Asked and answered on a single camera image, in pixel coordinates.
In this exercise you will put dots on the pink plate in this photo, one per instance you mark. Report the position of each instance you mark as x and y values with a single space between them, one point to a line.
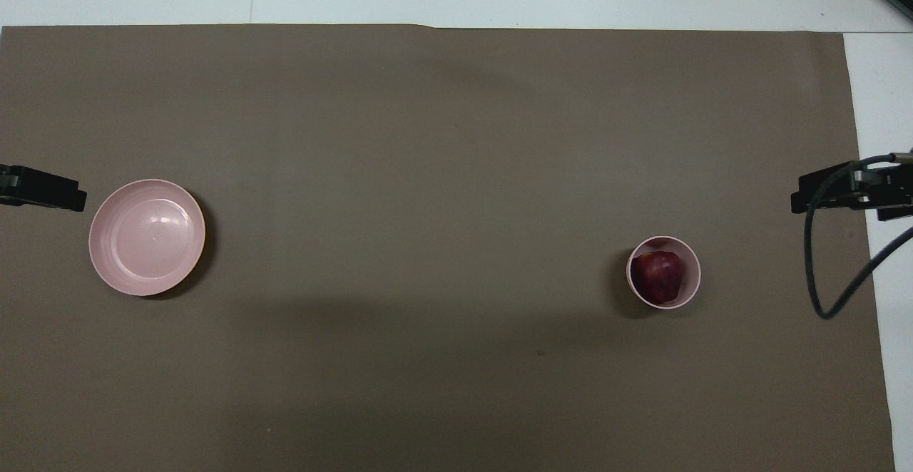
143 244

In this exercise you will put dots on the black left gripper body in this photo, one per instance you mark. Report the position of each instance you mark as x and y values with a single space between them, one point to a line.
16 187

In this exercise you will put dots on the dark red apple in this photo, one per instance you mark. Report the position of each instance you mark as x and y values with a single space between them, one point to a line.
656 276

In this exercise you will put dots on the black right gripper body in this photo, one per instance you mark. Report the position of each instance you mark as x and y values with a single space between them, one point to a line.
891 190

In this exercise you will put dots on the pink bowl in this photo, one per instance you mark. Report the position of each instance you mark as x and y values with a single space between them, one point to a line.
690 276

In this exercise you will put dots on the brown table mat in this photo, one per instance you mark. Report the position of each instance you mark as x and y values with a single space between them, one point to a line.
442 244

